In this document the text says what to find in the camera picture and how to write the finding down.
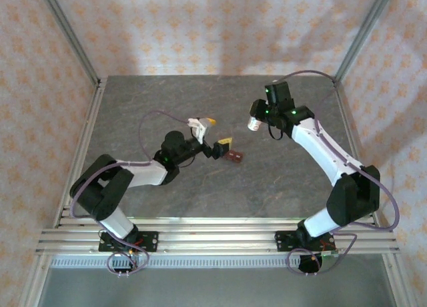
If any brown weekly pill organizer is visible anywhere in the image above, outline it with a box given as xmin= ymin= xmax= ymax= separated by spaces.
xmin=223 ymin=149 xmax=245 ymax=165

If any white pill bottle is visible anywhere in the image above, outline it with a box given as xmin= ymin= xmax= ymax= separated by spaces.
xmin=247 ymin=115 xmax=264 ymax=132

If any orange patterned white curtain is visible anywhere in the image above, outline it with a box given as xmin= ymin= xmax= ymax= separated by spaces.
xmin=0 ymin=0 xmax=427 ymax=307

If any grey metal panel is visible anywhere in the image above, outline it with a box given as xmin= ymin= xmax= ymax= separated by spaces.
xmin=36 ymin=266 xmax=398 ymax=307

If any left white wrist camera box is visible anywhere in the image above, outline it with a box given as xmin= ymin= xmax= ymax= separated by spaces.
xmin=186 ymin=117 xmax=210 ymax=145

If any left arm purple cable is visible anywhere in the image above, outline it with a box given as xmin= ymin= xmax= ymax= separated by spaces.
xmin=69 ymin=110 xmax=191 ymax=277

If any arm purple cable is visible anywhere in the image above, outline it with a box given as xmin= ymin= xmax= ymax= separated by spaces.
xmin=69 ymin=110 xmax=191 ymax=277
xmin=285 ymin=69 xmax=400 ymax=276

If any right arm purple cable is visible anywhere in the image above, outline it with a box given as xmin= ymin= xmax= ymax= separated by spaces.
xmin=285 ymin=69 xmax=400 ymax=276

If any aluminium side rail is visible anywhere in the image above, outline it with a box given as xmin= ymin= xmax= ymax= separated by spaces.
xmin=333 ymin=79 xmax=381 ymax=226
xmin=55 ymin=78 xmax=107 ymax=226

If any aluminium mounting rail frame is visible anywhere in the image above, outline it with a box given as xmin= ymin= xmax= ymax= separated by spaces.
xmin=35 ymin=216 xmax=401 ymax=256

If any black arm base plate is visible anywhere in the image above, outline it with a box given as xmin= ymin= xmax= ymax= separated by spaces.
xmin=99 ymin=231 xmax=159 ymax=254
xmin=275 ymin=230 xmax=335 ymax=254

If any aluminium corner post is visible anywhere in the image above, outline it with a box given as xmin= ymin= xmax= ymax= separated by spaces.
xmin=35 ymin=0 xmax=101 ymax=86
xmin=333 ymin=0 xmax=398 ymax=86

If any grey slotted cable duct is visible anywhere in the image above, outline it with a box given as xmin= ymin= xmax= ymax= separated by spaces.
xmin=49 ymin=256 xmax=338 ymax=270

